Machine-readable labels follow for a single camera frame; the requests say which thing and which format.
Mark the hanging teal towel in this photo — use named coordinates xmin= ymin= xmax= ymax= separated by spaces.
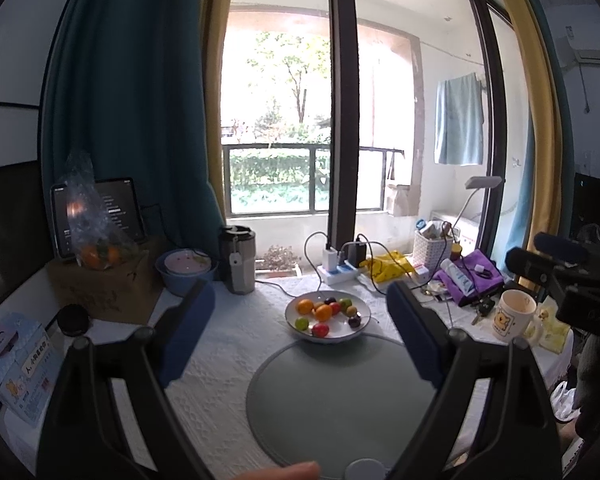
xmin=434 ymin=72 xmax=485 ymax=167

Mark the black cable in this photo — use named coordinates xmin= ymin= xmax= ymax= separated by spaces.
xmin=270 ymin=231 xmax=333 ymax=306
xmin=355 ymin=232 xmax=431 ymax=295

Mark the person's left hand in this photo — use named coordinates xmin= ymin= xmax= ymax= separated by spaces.
xmin=242 ymin=461 xmax=322 ymax=480

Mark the black key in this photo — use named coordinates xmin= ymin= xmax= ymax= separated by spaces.
xmin=470 ymin=296 xmax=496 ymax=325

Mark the white textured tablecloth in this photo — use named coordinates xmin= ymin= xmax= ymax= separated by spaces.
xmin=0 ymin=275 xmax=576 ymax=480

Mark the blue bowl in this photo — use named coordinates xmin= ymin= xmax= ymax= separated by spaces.
xmin=155 ymin=249 xmax=220 ymax=297

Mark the plastic bag of oranges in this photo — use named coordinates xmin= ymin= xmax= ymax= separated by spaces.
xmin=64 ymin=150 xmax=138 ymax=272

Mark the yellow plastic bag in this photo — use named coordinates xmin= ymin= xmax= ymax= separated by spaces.
xmin=360 ymin=251 xmax=416 ymax=283

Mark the white tube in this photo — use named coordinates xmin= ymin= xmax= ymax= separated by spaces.
xmin=440 ymin=258 xmax=477 ymax=295

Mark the balcony railing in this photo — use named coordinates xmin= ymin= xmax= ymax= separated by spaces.
xmin=222 ymin=144 xmax=406 ymax=213

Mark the stainless steel tumbler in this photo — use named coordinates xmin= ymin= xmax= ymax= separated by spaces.
xmin=219 ymin=225 xmax=257 ymax=295

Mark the white plastic bag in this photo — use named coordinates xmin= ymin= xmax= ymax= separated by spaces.
xmin=550 ymin=380 xmax=581 ymax=421

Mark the white plate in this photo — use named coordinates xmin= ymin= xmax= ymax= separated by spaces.
xmin=285 ymin=290 xmax=372 ymax=344

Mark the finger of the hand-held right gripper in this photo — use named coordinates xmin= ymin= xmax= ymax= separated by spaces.
xmin=504 ymin=246 xmax=573 ymax=291
xmin=533 ymin=231 xmax=600 ymax=268

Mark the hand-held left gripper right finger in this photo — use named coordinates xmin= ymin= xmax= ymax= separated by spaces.
xmin=386 ymin=280 xmax=563 ymax=480

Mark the light blue carton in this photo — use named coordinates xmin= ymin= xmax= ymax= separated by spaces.
xmin=0 ymin=311 xmax=66 ymax=428

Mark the yellow curtain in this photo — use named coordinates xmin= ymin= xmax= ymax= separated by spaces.
xmin=477 ymin=0 xmax=568 ymax=241
xmin=200 ymin=0 xmax=238 ymax=221

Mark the white power strip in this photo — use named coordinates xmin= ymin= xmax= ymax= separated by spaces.
xmin=316 ymin=260 xmax=376 ymax=286

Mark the teal curtain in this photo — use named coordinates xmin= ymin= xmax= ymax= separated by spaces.
xmin=507 ymin=130 xmax=535 ymax=266
xmin=40 ymin=0 xmax=228 ymax=256

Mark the cardboard box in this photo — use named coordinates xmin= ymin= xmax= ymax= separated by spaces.
xmin=45 ymin=240 xmax=168 ymax=326

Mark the round grey mat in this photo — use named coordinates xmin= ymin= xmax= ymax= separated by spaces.
xmin=245 ymin=334 xmax=453 ymax=471

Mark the dark window post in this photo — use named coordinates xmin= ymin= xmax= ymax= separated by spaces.
xmin=327 ymin=0 xmax=361 ymax=261

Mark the white hanging bag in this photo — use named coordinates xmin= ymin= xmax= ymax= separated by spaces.
xmin=384 ymin=150 xmax=416 ymax=218

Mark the black tablet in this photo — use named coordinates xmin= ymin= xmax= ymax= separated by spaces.
xmin=50 ymin=177 xmax=148 ymax=261

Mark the black round object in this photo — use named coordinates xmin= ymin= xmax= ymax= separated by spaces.
xmin=56 ymin=304 xmax=91 ymax=338

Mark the yellow cartoon packet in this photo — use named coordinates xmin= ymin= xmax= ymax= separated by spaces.
xmin=525 ymin=305 xmax=576 ymax=356

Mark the purple pouch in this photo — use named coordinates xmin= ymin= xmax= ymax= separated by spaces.
xmin=432 ymin=250 xmax=506 ymax=307

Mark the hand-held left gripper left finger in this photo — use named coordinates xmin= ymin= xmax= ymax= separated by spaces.
xmin=36 ymin=277 xmax=217 ymax=480

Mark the cartoon mug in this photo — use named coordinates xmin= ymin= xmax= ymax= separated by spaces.
xmin=490 ymin=289 xmax=543 ymax=346

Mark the white desk lamp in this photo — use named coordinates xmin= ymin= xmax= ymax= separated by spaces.
xmin=450 ymin=176 xmax=505 ymax=241

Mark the white woven basket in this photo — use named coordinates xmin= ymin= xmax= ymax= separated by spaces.
xmin=412 ymin=227 xmax=453 ymax=273

